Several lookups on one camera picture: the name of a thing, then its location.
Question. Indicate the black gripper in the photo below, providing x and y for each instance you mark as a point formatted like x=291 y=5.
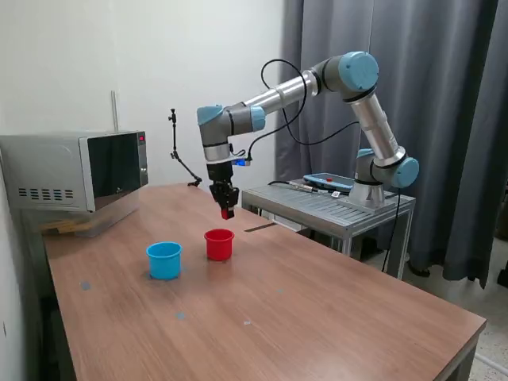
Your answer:
x=219 y=172

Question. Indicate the small red cube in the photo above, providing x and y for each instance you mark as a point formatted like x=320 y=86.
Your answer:
x=229 y=214

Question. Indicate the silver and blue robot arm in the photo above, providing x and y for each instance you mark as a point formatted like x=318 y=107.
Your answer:
x=278 y=95

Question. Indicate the light blue plastic bin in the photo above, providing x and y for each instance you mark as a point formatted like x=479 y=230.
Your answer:
x=164 y=264

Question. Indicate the thin metal strip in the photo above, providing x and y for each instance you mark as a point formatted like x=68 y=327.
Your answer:
x=260 y=228

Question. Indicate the red plastic cup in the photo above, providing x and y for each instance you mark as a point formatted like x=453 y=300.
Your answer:
x=218 y=248

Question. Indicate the blue teach pendant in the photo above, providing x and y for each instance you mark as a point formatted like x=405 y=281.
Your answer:
x=325 y=180

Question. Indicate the round blue tape marker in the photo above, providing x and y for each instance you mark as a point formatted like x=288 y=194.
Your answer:
x=180 y=316

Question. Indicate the grey metal robot stand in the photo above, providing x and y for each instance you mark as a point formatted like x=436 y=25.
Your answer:
x=357 y=216

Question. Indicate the light wooden block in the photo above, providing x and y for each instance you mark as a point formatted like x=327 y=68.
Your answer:
x=63 y=228

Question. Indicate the silver microwave oven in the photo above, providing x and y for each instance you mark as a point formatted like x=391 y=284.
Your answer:
x=47 y=166

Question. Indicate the black shoe on floor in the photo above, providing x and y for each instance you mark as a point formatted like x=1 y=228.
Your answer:
x=420 y=271

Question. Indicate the grey curtain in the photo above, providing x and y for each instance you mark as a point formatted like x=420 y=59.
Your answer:
x=468 y=158

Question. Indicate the white wall pipe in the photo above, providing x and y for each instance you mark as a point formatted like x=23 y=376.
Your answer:
x=114 y=111

